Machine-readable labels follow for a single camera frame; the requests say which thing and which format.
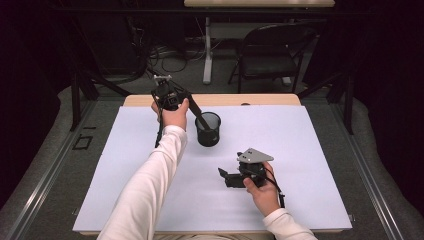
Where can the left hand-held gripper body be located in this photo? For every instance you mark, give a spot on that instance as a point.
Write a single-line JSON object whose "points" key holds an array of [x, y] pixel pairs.
{"points": [[166, 96]]}

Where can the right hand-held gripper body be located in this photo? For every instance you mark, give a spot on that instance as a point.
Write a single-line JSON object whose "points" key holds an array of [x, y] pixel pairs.
{"points": [[255, 156]]}

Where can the black mesh pen cup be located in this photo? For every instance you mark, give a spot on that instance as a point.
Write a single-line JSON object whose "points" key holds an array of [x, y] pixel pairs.
{"points": [[210, 138]]}

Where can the person's left hand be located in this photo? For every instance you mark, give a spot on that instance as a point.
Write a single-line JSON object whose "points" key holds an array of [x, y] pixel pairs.
{"points": [[173, 118]]}

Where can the person's right hand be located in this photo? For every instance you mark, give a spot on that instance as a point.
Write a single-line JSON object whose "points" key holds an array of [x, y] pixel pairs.
{"points": [[265, 198]]}

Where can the light wooden table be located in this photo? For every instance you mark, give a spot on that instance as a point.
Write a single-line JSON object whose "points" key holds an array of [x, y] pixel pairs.
{"points": [[233, 100]]}

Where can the white board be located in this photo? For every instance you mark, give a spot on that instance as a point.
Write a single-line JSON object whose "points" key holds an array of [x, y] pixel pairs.
{"points": [[300, 133]]}

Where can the dark table grommet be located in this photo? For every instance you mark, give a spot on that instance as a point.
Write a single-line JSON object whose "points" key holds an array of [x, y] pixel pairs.
{"points": [[245, 104]]}

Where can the black folding chair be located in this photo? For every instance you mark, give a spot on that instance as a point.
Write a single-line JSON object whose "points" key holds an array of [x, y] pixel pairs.
{"points": [[270, 63]]}

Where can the small metal board clip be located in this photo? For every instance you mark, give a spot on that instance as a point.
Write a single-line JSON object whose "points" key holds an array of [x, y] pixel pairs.
{"points": [[351, 218], [76, 211]]}

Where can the tan background desk top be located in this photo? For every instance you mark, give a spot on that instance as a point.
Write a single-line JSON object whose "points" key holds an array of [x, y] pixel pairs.
{"points": [[260, 3]]}

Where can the black diagonal frame brace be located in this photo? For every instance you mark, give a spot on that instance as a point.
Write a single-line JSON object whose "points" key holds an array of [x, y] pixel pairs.
{"points": [[320, 86], [110, 86]]}

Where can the black frame post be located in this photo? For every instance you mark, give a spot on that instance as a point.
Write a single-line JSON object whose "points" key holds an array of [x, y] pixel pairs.
{"points": [[76, 106]]}

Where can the aluminium floor rail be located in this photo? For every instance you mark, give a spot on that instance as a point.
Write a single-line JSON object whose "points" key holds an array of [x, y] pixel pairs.
{"points": [[366, 173], [50, 173]]}

